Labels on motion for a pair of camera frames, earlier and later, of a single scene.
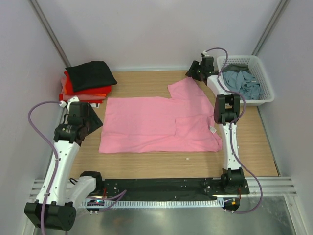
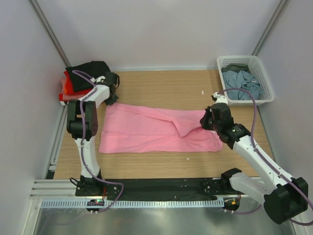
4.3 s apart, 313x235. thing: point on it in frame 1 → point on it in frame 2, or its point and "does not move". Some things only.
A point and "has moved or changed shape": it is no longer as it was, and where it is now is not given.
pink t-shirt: (185, 122) has moved or changed shape
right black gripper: (190, 73) → (204, 121)
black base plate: (142, 189) does not move
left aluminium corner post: (35, 5) does not move
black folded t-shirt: (90, 75) does not move
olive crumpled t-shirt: (236, 67) does not move
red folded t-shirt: (69, 89) does not move
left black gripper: (96, 123) → (110, 102)
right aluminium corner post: (280, 10) does not move
